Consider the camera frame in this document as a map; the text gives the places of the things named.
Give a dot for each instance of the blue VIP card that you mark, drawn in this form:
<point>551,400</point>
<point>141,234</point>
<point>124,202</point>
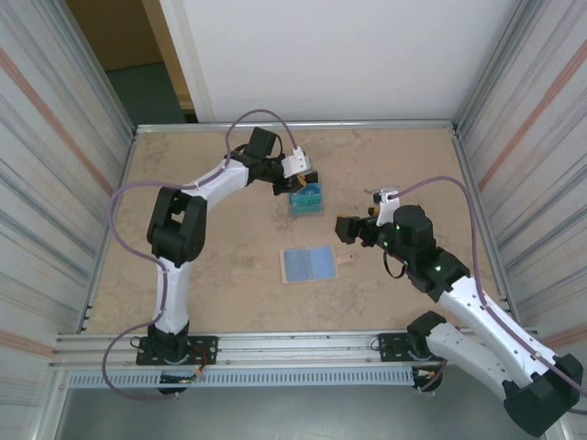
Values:
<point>311,178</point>

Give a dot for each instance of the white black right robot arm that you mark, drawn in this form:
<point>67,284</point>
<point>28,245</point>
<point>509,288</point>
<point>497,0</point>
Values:
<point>477,307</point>

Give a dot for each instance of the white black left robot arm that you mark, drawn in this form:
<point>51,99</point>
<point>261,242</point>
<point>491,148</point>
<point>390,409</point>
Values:
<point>172,298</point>

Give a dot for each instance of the blue credit card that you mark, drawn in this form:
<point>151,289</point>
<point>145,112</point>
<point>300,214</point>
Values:
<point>309,189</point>

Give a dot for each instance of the teal credit card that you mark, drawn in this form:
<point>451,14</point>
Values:
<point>306,202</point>

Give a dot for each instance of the blue green card box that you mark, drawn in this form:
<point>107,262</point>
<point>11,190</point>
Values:
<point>306,212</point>

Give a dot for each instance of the translucent corrugated side panel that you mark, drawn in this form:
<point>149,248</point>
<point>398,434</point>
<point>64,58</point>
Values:
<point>46,183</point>
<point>541,183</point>

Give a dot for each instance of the grey metal shelf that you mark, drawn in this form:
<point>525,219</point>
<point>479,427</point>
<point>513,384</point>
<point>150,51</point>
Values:
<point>293,417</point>

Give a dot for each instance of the aluminium table end rail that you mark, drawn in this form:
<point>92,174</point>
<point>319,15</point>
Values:
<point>348,125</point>

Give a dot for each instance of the aluminium table side rail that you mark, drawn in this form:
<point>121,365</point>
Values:
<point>128,151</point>
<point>463,151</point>

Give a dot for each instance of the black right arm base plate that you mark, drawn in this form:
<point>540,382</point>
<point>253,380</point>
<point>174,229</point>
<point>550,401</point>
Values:
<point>387,348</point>

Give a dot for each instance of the aluminium mounting rail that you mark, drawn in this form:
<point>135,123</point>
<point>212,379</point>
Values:
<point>293,350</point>

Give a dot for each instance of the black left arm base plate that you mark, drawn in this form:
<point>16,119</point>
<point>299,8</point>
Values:
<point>206,344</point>

